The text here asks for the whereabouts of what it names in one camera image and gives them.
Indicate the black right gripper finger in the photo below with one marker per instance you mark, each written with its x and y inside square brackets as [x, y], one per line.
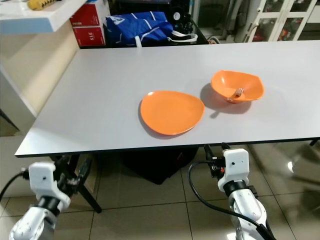
[208, 153]
[224, 148]

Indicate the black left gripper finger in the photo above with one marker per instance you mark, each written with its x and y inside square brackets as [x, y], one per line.
[87, 170]

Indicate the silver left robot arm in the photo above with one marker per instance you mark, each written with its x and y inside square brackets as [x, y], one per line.
[30, 225]

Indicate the black table leg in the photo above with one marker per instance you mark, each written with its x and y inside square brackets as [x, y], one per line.
[90, 200]

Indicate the black bag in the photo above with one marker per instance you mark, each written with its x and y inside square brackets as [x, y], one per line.
[155, 165]

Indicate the orange plastic plate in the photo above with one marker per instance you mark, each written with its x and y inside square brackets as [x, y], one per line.
[170, 112]

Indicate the silver metal fork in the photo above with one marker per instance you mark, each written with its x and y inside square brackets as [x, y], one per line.
[238, 92]

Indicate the orange plastic bowl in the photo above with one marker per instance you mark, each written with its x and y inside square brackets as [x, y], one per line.
[227, 82]

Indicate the black and white shoe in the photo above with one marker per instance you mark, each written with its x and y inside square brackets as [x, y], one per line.
[182, 36]

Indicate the red cardboard box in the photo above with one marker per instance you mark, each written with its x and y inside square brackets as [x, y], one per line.
[87, 14]
[89, 36]

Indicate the white glass door cabinet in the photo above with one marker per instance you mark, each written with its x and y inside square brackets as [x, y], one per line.
[285, 17]

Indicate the blue fabric bag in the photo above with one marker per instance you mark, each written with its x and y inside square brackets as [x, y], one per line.
[135, 29]

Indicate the white counter ledge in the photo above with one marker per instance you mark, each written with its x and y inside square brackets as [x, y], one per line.
[40, 20]

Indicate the yellow and black tool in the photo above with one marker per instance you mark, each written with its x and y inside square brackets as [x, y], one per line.
[39, 4]

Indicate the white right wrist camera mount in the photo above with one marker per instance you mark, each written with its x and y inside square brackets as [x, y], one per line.
[236, 167]

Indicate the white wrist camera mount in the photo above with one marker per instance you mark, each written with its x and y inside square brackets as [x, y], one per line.
[236, 167]
[42, 177]

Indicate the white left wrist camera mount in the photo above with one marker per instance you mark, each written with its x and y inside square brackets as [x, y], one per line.
[42, 177]

